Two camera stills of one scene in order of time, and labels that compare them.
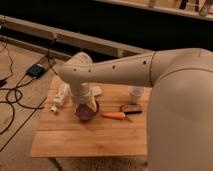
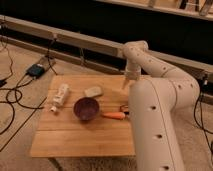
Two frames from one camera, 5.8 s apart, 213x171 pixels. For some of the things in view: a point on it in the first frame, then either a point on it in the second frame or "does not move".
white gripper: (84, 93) → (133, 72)
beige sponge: (96, 90) does not move
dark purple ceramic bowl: (84, 112) does not move
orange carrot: (114, 115) does not move
